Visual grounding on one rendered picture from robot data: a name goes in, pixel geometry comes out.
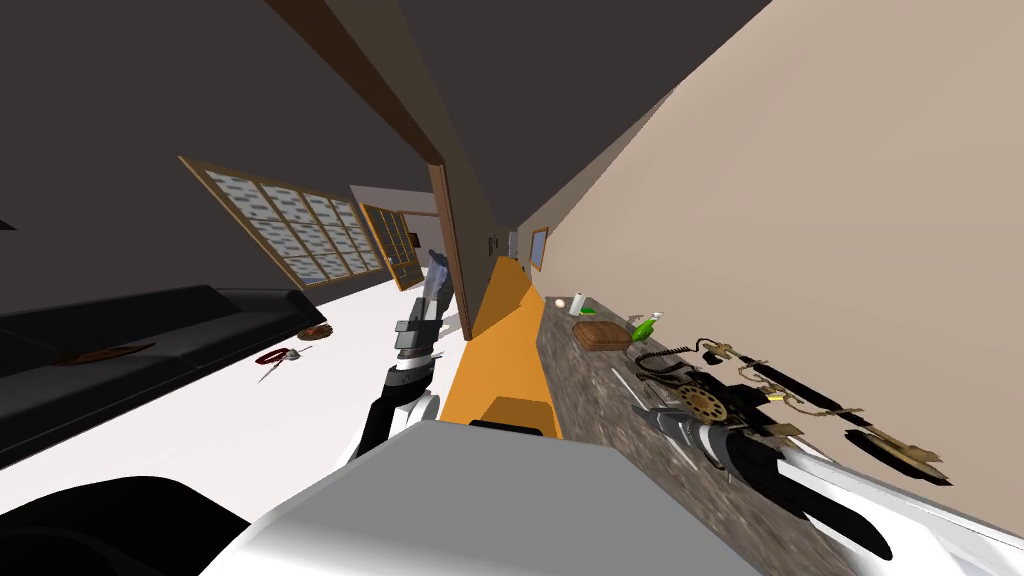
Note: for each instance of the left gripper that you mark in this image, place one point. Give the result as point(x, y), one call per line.
point(418, 332)

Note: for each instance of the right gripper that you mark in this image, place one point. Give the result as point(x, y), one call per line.
point(672, 426)

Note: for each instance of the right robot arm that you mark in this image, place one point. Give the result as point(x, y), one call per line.
point(768, 476)

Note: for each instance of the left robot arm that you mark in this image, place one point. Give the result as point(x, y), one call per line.
point(382, 416)

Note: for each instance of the silver knife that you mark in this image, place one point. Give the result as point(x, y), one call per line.
point(629, 383)

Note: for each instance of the wooden glass pane door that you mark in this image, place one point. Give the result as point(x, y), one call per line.
point(396, 244)

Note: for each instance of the orange kitchen cabinet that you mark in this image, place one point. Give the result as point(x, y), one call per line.
point(500, 352)

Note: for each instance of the green bottle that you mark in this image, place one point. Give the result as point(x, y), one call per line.
point(645, 329)

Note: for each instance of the small wooden framed window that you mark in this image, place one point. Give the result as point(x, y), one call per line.
point(538, 249)

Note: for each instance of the brown bread loaf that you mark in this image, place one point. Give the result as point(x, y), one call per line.
point(602, 336)

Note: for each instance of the brown round basket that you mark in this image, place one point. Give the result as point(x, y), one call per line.
point(314, 332)

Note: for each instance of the white paper roll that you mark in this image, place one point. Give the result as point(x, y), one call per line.
point(578, 303)

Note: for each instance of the large wooden grid window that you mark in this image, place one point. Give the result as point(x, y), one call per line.
point(296, 232)

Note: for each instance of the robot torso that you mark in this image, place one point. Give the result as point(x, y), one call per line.
point(480, 512)

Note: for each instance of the black sofa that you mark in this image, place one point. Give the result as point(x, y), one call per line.
point(160, 344)

